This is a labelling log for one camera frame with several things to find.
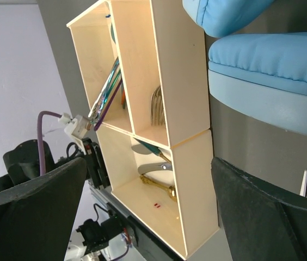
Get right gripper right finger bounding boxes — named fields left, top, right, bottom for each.
left=211, top=157, right=307, bottom=260

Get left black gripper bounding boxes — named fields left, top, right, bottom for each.
left=66, top=137, right=112, bottom=190

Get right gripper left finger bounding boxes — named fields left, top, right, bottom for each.
left=0, top=158, right=87, bottom=260

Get silver round ladle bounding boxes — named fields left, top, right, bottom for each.
left=88, top=55, right=120, bottom=120

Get ornate gold spoon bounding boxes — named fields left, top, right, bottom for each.
left=139, top=175, right=177, bottom=202

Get orange silicone spoon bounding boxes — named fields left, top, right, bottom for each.
left=121, top=89, right=126, bottom=106

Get cream divided utensil box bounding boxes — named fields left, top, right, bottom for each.
left=67, top=1, right=219, bottom=259

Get teal silicone spoon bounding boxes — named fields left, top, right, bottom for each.
left=110, top=24, right=116, bottom=44

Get iridescent blue purple spoon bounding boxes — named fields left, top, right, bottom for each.
left=94, top=79, right=122, bottom=131

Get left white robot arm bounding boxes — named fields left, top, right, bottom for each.
left=0, top=138, right=110, bottom=192

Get silver fork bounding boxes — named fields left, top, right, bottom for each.
left=150, top=86, right=165, bottom=126

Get light blue headphones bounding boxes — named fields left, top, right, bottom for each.
left=182, top=1, right=307, bottom=135

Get dark teal handled knife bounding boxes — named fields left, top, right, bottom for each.
left=131, top=144, right=151, bottom=155

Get gold spoon teal handle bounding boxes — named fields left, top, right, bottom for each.
left=136, top=139, right=171, bottom=164

